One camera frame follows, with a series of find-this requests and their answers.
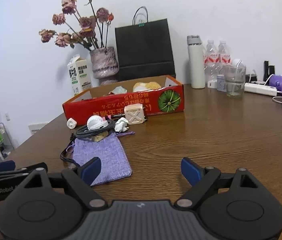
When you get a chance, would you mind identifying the purple woven drawstring pouch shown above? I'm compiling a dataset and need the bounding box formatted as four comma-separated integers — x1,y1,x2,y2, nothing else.
72,132,132,186

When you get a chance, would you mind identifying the black braided cable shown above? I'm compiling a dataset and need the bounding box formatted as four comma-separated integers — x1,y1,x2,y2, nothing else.
74,119,117,139

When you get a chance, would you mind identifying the white round charger puck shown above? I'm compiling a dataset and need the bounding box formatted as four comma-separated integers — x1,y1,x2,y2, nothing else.
87,115,108,131

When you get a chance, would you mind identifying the white cube power adapter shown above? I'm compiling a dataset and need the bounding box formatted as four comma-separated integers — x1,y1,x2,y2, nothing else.
66,118,78,129

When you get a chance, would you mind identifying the white crumpled figurine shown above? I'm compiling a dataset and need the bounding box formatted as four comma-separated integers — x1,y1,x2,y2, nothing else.
114,117,129,133

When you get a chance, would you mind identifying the beige cube speaker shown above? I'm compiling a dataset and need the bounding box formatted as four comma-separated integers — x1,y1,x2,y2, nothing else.
124,103,147,125

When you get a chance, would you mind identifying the red cardboard fruit box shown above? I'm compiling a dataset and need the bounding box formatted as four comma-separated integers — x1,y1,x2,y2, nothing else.
62,75,184,126

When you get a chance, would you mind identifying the small white charger block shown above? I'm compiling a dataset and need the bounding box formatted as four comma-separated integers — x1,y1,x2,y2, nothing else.
207,80,217,89

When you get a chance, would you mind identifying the white green milk carton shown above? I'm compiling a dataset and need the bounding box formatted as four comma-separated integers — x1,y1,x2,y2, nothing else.
67,54,92,95

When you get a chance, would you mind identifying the yellow white plush toy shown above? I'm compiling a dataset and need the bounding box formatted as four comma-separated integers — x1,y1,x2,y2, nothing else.
132,81,162,92

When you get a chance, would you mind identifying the white power strip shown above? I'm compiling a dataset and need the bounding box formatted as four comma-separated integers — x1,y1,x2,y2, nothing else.
244,83,277,97

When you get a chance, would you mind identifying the clear drinking glass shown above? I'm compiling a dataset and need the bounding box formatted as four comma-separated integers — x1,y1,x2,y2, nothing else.
225,62,246,98

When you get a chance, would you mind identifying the marbled purple ceramic vase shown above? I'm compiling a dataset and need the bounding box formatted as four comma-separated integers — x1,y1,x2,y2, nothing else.
90,47,119,86

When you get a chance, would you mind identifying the clear water bottle left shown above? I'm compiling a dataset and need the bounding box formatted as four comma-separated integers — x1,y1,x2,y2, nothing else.
204,40,219,83

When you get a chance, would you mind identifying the clear water bottle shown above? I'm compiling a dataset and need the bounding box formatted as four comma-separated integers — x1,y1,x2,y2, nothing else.
204,40,219,83
218,41,231,66

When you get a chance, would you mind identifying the clear water bottle right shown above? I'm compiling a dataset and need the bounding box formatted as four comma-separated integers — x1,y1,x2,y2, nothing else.
218,41,231,66

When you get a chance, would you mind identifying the white thermos bottle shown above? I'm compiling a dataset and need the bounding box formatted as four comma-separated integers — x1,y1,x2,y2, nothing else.
187,35,206,89

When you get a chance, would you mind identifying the black paper shopping bag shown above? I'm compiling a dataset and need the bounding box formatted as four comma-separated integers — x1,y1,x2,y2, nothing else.
115,6,176,81

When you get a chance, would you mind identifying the dried pink rose bouquet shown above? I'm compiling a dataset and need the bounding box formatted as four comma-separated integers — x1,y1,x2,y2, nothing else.
38,0,114,51

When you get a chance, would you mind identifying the black small connector cable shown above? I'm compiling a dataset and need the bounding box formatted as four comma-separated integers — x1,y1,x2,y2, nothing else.
60,133,82,170

